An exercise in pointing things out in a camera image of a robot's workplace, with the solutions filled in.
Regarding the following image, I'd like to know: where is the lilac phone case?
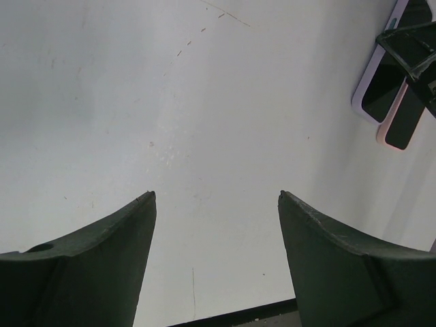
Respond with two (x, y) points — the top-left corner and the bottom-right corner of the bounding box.
(351, 0), (409, 124)

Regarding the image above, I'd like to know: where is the purple smartphone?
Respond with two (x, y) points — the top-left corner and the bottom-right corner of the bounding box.
(385, 89), (425, 151)

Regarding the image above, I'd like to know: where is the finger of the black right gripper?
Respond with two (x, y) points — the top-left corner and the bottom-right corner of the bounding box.
(376, 22), (435, 115)

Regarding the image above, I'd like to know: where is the phone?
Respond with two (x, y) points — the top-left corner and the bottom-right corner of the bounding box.
(352, 1), (433, 125)

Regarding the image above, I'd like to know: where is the pink phone case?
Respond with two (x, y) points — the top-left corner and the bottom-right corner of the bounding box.
(376, 80), (408, 151)

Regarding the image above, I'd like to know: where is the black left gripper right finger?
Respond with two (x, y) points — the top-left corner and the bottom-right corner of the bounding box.
(278, 191), (435, 326)

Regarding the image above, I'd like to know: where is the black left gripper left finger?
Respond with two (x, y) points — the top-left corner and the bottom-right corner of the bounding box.
(1, 191), (156, 326)

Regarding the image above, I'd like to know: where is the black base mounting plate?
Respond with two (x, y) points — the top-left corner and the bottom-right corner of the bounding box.
(176, 298), (302, 327)

